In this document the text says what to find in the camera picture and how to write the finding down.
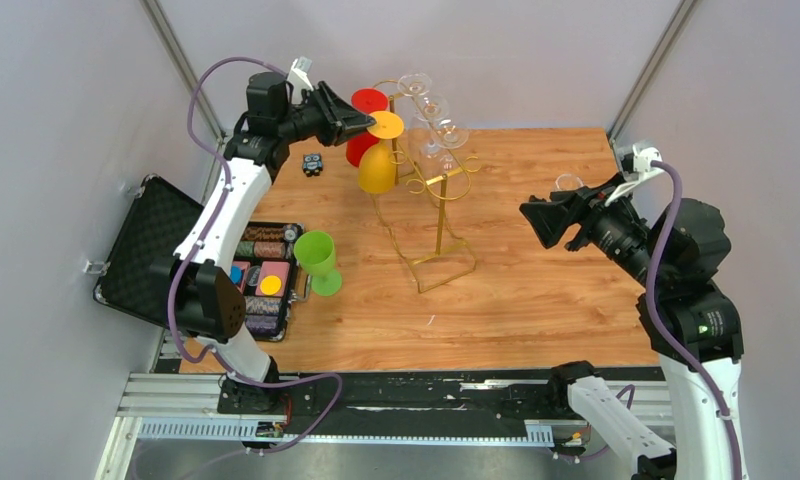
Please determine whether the gold wire glass rack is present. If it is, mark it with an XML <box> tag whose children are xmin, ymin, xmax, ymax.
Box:
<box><xmin>367</xmin><ymin>77</ymin><xmax>478</xmax><ymax>293</ymax></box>

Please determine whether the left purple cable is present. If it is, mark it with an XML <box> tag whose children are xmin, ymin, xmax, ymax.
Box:
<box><xmin>166</xmin><ymin>56</ymin><xmax>344</xmax><ymax>455</ymax></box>

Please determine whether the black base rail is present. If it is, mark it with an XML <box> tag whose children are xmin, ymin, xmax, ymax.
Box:
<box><xmin>128</xmin><ymin>368</ymin><xmax>666</xmax><ymax>446</ymax></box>

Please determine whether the orange wine glass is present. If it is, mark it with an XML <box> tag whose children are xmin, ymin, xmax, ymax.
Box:
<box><xmin>358</xmin><ymin>110</ymin><xmax>404</xmax><ymax>194</ymax></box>

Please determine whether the red wine glass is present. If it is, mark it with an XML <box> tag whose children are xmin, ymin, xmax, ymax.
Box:
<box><xmin>345</xmin><ymin>87</ymin><xmax>389</xmax><ymax>170</ymax></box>

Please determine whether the blue round chip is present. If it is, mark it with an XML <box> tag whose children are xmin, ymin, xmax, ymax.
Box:
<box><xmin>230</xmin><ymin>266</ymin><xmax>243</xmax><ymax>285</ymax></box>

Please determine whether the clear wine glass front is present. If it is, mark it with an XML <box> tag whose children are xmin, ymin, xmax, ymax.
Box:
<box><xmin>554</xmin><ymin>173</ymin><xmax>584</xmax><ymax>192</ymax></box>

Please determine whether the green wine glass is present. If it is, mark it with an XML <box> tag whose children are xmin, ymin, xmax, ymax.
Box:
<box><xmin>293</xmin><ymin>231</ymin><xmax>342</xmax><ymax>297</ymax></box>

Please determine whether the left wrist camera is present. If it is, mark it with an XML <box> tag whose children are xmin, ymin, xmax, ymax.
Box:
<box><xmin>286</xmin><ymin>56</ymin><xmax>314</xmax><ymax>105</ymax></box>

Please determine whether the yellow round chip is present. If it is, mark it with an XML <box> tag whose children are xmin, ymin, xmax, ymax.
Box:
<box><xmin>258</xmin><ymin>275</ymin><xmax>283</xmax><ymax>297</ymax></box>

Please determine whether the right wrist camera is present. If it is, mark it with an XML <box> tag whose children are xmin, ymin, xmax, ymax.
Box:
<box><xmin>604</xmin><ymin>144</ymin><xmax>664</xmax><ymax>207</ymax></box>

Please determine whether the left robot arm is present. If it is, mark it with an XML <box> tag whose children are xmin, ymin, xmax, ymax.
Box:
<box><xmin>150</xmin><ymin>72</ymin><xmax>376</xmax><ymax>413</ymax></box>

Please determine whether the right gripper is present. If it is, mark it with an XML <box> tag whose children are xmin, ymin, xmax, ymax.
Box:
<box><xmin>518</xmin><ymin>169</ymin><xmax>668</xmax><ymax>286</ymax></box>

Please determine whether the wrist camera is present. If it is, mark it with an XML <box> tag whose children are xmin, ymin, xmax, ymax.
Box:
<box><xmin>286</xmin><ymin>56</ymin><xmax>314</xmax><ymax>105</ymax></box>
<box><xmin>604</xmin><ymin>144</ymin><xmax>664</xmax><ymax>207</ymax></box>

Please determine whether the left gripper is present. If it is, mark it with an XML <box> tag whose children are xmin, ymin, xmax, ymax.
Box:
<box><xmin>277</xmin><ymin>81</ymin><xmax>375</xmax><ymax>148</ymax></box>

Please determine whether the black poker chip case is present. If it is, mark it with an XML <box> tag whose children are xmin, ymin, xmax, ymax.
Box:
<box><xmin>93</xmin><ymin>174</ymin><xmax>304</xmax><ymax>341</ymax></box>

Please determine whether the clear dealer button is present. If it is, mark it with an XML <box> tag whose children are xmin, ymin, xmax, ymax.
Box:
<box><xmin>244</xmin><ymin>265</ymin><xmax>261</xmax><ymax>287</ymax></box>

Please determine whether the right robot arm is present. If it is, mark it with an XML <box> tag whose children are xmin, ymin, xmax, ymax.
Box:
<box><xmin>519</xmin><ymin>180</ymin><xmax>748</xmax><ymax>479</ymax></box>

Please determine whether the clear wine glass rearmost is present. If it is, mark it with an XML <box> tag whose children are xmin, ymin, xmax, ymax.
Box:
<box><xmin>396</xmin><ymin>72</ymin><xmax>432</xmax><ymax>97</ymax></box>

